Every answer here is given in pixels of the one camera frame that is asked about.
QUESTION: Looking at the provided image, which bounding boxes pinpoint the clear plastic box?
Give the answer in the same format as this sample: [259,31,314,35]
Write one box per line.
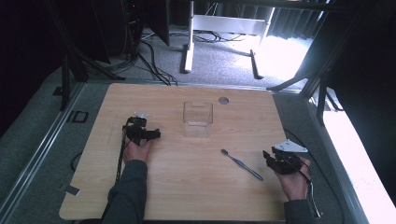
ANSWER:
[182,101,214,139]

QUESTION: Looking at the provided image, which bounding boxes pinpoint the black floor cables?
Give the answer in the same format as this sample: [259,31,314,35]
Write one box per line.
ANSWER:
[118,31,247,87]

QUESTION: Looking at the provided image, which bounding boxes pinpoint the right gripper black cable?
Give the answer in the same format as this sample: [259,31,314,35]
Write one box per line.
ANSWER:
[298,161,323,219]

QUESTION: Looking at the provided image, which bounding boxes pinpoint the black rectangular floor frame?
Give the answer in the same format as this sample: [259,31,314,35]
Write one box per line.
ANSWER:
[72,110,90,123]

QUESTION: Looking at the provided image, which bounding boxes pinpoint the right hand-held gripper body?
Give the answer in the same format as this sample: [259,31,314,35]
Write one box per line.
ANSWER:
[271,139,309,175]

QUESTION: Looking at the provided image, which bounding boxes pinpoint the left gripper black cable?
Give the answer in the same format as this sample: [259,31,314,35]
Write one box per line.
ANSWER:
[114,124,129,185]

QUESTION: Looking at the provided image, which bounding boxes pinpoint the person's right hand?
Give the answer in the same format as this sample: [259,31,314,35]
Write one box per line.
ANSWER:
[274,156,312,202]

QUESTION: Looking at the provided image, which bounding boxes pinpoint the person's left hand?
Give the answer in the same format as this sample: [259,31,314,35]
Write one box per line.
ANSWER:
[122,139,154,165]

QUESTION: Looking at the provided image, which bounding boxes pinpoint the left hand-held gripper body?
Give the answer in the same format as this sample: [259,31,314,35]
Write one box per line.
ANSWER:
[124,111,151,147]

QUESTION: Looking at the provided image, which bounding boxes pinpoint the blue toothbrush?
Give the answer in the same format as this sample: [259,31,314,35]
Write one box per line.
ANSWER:
[220,148,264,182]

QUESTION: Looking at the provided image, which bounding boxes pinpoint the white desk frame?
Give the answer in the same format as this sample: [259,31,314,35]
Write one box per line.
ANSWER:
[179,0,276,80]

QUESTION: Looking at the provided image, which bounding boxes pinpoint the black metal stand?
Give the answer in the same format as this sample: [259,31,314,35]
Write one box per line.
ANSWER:
[46,0,126,112]
[266,12,344,125]

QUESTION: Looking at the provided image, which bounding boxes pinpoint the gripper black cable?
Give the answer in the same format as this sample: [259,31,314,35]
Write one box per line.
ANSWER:
[298,161,323,219]
[114,124,129,185]

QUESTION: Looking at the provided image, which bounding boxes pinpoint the black tape strip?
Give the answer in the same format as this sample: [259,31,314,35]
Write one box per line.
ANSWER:
[64,185,81,197]

